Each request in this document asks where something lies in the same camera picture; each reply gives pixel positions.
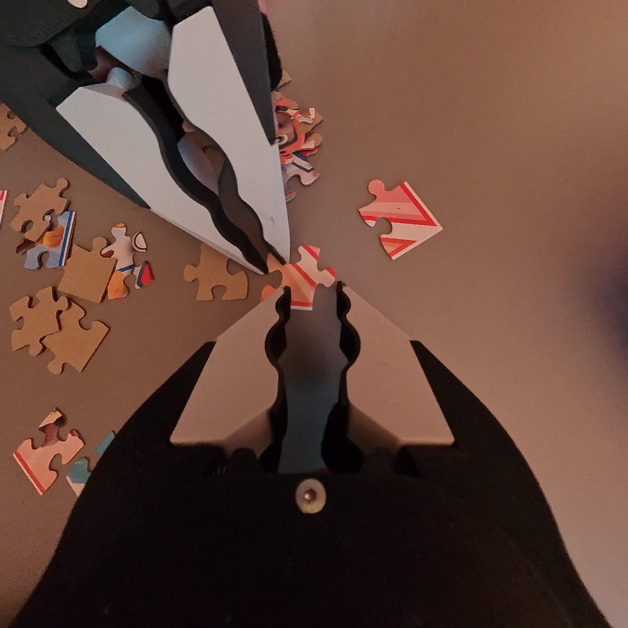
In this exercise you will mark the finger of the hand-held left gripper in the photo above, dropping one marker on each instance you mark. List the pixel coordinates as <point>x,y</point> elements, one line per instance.
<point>221,73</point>
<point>113,147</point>

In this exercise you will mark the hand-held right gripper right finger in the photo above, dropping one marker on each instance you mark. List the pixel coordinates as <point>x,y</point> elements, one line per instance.
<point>397,392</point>

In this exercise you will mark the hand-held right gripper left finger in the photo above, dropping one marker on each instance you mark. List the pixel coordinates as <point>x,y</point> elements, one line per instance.
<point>230,392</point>

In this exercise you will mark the plain brown puzzle piece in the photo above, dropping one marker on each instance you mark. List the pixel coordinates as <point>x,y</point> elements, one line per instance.
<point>10,130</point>
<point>34,319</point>
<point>37,206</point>
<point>216,279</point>
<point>73,343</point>
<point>88,274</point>

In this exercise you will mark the deep orange edge puzzle piece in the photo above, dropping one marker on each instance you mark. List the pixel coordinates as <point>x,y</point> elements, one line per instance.
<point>304,274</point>

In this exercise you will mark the plain teal puzzle piece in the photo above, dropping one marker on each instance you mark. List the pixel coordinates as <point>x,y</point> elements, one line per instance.
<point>78,473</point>

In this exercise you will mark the red pink striped puzzle piece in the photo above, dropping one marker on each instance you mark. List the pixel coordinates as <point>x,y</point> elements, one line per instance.
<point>407,216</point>

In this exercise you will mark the red dog face puzzle piece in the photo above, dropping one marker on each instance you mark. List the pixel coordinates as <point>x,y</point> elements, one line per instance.
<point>289,135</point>

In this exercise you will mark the white orange blue puzzle piece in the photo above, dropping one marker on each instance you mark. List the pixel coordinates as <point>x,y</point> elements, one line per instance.
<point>122,250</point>

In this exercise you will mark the blue orange dog puzzle piece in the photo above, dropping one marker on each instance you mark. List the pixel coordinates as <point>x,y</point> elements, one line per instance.
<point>54,245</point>

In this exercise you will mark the pink red edge puzzle piece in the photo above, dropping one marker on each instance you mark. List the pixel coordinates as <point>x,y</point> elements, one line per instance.
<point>44,461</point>

